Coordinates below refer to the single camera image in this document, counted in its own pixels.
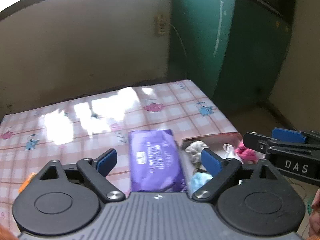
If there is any purple wet wipes pack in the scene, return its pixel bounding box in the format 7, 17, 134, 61
129, 129, 187, 192

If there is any orange tissue pack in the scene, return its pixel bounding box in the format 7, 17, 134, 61
18, 172, 37, 193

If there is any light blue cloth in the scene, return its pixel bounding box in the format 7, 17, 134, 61
189, 172, 213, 193

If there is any white plastic bag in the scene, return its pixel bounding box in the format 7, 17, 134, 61
223, 144, 242, 163

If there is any cardboard box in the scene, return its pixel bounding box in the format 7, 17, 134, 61
181, 132, 242, 159

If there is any grey white cloth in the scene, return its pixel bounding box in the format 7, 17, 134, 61
184, 141, 208, 170

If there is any pink cloth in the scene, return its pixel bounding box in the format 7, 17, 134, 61
234, 141, 265, 164

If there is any pink checkered tablecloth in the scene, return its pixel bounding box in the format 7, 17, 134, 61
1, 80, 238, 234

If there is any green door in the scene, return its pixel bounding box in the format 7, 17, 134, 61
168, 0, 296, 112

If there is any wall power outlet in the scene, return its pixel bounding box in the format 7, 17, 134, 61
156, 14, 167, 36

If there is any white wall cable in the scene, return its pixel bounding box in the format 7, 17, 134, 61
167, 0, 189, 82

